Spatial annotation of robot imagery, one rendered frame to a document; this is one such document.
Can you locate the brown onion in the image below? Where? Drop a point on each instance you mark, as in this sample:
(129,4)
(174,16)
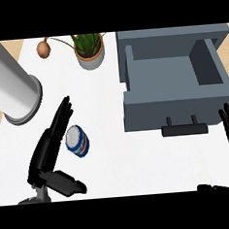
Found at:
(43,49)

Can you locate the white cylinder with grey rim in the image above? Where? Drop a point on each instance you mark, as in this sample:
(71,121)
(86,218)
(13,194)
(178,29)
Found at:
(8,84)

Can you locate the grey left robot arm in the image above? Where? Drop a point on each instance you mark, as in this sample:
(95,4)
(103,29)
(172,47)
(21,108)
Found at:
(36,195)

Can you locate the potted green plant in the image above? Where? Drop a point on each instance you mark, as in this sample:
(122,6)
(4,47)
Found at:
(88,50)

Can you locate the grey open drawer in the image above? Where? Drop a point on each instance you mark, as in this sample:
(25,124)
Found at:
(176,92)

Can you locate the blue and white can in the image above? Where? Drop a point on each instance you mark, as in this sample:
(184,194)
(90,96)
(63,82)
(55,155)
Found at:
(77,141)

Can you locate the grey drawer cabinet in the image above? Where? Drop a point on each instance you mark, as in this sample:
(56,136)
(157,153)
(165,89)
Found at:
(172,39)

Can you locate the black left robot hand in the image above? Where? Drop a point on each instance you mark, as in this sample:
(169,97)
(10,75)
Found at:
(48,151)

